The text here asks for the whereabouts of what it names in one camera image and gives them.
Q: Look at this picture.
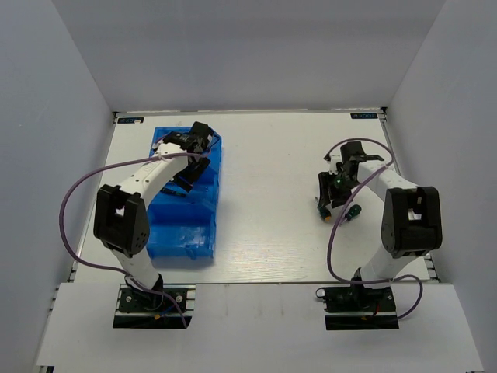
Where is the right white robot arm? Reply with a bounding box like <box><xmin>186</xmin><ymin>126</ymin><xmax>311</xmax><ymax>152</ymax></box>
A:
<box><xmin>317</xmin><ymin>138</ymin><xmax>443</xmax><ymax>310</ymax></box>

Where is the blue handle red screwdriver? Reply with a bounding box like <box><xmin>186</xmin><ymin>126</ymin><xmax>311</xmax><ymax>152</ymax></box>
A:
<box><xmin>174</xmin><ymin>176</ymin><xmax>192</xmax><ymax>185</ymax></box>

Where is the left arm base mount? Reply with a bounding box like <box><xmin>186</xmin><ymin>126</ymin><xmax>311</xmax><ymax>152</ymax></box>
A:
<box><xmin>113</xmin><ymin>284</ymin><xmax>196</xmax><ymax>329</ymax></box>

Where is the black green precision screwdriver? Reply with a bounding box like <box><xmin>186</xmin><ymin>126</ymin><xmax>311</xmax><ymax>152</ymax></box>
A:
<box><xmin>161</xmin><ymin>187</ymin><xmax>186</xmax><ymax>197</ymax></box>

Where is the green stubby phillips screwdriver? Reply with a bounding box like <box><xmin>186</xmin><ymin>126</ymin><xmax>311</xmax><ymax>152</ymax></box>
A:
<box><xmin>342</xmin><ymin>204</ymin><xmax>362</xmax><ymax>224</ymax></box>

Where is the left table logo sticker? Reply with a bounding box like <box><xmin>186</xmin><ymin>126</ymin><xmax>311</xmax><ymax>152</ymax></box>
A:
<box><xmin>117</xmin><ymin>117</ymin><xmax>144</xmax><ymax>124</ymax></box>

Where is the right table logo sticker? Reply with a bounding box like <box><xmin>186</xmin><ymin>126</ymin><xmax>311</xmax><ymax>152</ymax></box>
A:
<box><xmin>350</xmin><ymin>112</ymin><xmax>378</xmax><ymax>120</ymax></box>

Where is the table logo sticker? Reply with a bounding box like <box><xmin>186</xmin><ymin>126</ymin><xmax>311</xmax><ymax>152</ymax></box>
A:
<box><xmin>117</xmin><ymin>117</ymin><xmax>144</xmax><ymax>124</ymax></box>
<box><xmin>350</xmin><ymin>112</ymin><xmax>378</xmax><ymax>120</ymax></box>

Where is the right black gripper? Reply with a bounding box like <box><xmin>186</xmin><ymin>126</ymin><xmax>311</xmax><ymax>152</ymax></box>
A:
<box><xmin>318</xmin><ymin>170</ymin><xmax>360</xmax><ymax>208</ymax></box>

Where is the purple cable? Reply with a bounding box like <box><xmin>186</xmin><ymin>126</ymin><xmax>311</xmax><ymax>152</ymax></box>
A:
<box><xmin>326</xmin><ymin>138</ymin><xmax>424</xmax><ymax>320</ymax></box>
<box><xmin>58</xmin><ymin>131</ymin><xmax>213</xmax><ymax>327</ymax></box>

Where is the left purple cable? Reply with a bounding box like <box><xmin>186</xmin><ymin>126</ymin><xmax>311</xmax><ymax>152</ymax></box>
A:
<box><xmin>58</xmin><ymin>131</ymin><xmax>213</xmax><ymax>327</ymax></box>

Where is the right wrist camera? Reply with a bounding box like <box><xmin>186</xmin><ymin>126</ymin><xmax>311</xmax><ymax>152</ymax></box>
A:
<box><xmin>323</xmin><ymin>154</ymin><xmax>343</xmax><ymax>175</ymax></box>

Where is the green orange stubby screwdriver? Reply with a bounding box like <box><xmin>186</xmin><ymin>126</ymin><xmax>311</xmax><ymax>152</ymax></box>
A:
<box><xmin>315</xmin><ymin>198</ymin><xmax>332</xmax><ymax>222</ymax></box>

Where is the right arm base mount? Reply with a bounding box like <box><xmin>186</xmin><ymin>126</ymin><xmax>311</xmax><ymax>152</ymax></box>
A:
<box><xmin>315</xmin><ymin>285</ymin><xmax>399</xmax><ymax>331</ymax></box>

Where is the blue plastic compartment bin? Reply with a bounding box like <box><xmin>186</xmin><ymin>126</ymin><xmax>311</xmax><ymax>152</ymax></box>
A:
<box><xmin>147</xmin><ymin>134</ymin><xmax>222</xmax><ymax>263</ymax></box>

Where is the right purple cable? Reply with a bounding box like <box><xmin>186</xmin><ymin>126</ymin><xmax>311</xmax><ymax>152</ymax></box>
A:
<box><xmin>326</xmin><ymin>138</ymin><xmax>424</xmax><ymax>320</ymax></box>

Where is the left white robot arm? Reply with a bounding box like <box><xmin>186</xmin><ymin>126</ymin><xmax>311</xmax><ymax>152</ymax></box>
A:
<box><xmin>93</xmin><ymin>121</ymin><xmax>217</xmax><ymax>310</ymax></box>

